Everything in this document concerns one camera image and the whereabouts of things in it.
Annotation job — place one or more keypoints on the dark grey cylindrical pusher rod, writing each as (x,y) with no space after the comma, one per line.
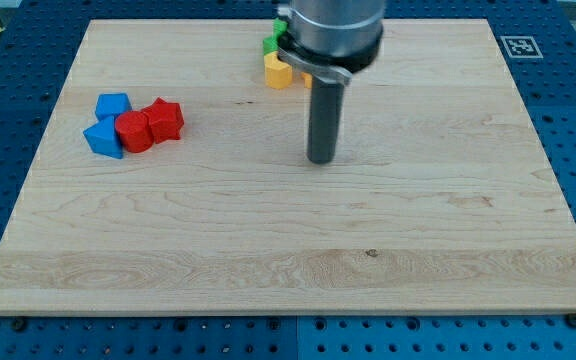
(324,120)

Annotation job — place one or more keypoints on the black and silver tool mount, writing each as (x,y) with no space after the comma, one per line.
(331,55)

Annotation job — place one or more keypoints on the yellow hexagon block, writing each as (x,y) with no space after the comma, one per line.
(278,74)

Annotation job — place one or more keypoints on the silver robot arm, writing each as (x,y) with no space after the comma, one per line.
(332,14)

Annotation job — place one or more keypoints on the yellow heart block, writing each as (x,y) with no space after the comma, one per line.
(307,78)

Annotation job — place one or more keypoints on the green block lower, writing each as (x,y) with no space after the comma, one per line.
(269,45)

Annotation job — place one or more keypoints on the green block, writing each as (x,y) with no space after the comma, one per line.
(269,45)
(279,27)

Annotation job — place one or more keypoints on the green block upper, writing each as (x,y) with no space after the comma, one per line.
(279,27)

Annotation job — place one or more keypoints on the light wooden board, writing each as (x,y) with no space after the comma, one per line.
(440,199)

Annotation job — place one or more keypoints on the red star block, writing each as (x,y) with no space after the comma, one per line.
(165,120)

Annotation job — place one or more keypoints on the white fiducial marker tag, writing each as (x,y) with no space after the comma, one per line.
(521,47)

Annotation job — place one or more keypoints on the red cylinder block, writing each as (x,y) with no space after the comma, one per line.
(134,132)

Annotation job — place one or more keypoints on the blue cube block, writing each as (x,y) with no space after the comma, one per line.
(111,105)

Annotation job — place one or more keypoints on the blue triangle block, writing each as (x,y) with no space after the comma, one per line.
(102,138)

